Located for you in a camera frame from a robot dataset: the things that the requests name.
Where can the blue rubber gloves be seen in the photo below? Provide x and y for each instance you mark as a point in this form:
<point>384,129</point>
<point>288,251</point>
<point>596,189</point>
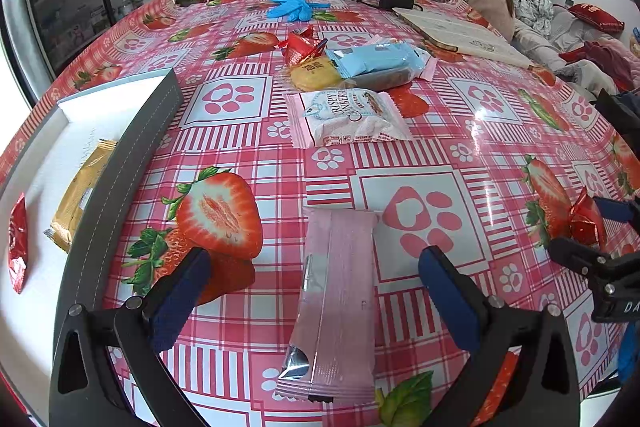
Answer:
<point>292,2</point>

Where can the black power adapter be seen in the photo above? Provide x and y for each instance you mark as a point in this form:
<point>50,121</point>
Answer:
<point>396,0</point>

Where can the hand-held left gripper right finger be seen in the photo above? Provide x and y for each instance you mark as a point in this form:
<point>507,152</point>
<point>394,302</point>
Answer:
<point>450,302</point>

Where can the strawberry print tablecloth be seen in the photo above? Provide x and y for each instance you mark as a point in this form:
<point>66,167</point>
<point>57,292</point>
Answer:
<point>400,167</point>

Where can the red pillow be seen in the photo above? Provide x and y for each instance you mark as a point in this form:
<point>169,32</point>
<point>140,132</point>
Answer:
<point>595,17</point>

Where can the white cranberry snack packet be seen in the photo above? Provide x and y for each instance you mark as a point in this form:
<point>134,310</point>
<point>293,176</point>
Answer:
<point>345,114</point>

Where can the brown snack packet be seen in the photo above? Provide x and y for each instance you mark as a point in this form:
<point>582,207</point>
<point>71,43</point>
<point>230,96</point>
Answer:
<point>375,81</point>

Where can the gold snack packet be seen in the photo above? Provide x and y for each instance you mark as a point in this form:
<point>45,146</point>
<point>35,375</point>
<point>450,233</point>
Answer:
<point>80,197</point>

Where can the person's right hand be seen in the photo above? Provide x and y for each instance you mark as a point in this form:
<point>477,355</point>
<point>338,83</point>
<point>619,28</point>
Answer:
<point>629,352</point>

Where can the beige folded mat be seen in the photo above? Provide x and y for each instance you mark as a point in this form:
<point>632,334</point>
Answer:
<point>460,34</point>

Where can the grey sofa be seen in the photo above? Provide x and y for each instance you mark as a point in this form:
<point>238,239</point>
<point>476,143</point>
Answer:
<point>565,42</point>

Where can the pile of clothes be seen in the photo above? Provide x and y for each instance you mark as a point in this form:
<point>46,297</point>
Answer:
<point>537,12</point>

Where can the grey box with white inside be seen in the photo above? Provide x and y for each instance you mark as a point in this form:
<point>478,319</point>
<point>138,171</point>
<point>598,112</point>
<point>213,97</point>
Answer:
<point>130,157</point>

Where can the red candy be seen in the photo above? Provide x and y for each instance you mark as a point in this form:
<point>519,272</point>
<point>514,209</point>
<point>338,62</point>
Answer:
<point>300,47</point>
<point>585,217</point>
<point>17,247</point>

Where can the yellow round cookie packet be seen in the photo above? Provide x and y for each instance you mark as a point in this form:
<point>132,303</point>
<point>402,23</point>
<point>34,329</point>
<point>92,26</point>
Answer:
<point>315,77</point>

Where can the blue snack packet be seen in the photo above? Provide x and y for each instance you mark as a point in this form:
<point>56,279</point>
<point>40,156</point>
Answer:
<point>375,57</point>

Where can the dark cloth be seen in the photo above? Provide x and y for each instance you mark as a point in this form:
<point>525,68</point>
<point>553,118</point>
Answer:
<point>620,109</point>

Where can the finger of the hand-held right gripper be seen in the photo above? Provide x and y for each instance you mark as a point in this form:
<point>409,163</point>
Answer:
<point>616,210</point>
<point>575,252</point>

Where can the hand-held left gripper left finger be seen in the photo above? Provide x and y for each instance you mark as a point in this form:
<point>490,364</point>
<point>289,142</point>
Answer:
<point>182,302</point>

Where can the pale pink snack packet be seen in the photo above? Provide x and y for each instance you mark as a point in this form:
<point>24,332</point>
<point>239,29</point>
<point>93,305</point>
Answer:
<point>429,69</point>

